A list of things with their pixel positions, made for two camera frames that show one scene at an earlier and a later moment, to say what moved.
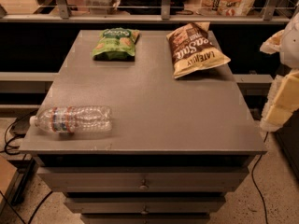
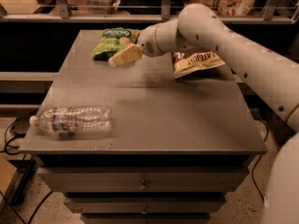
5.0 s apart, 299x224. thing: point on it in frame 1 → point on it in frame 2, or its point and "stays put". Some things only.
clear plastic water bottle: x=75 y=119 stays put
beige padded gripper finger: x=283 y=102 → x=147 y=39
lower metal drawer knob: x=145 y=212 stays put
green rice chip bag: x=116 y=45 stays put
